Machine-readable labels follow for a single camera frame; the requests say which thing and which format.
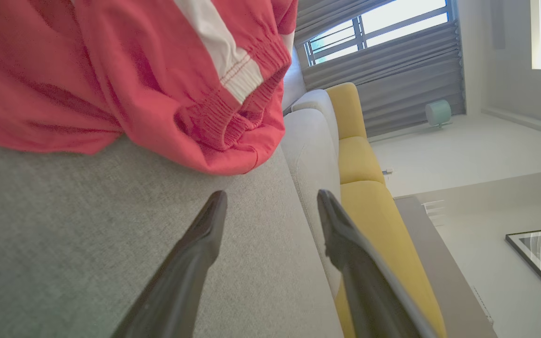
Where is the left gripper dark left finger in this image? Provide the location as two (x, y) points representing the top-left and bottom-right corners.
(111, 190), (228, 338)

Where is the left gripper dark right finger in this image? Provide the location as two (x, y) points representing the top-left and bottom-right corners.
(317, 189), (440, 338)

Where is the yellow sofa backrest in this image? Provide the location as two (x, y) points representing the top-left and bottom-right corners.
(326, 82), (447, 338)

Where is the taupe ledge board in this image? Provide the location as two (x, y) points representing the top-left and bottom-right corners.
(394, 195), (497, 338)

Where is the large grey sofa seat cushion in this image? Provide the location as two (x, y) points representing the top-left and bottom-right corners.
(0, 131), (345, 338)

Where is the long light grey back cushion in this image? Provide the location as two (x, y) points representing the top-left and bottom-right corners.
(280, 109), (342, 301)

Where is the mint green round fan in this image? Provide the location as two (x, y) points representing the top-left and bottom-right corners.
(424, 99), (454, 130)

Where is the short light grey back cushion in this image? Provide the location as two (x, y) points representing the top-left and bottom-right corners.
(292, 89), (340, 140)

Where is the grey pleated curtain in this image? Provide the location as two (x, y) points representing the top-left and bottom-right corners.
(294, 0), (467, 138)

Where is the window with grey frame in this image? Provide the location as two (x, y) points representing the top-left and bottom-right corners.
(304, 0), (454, 66)

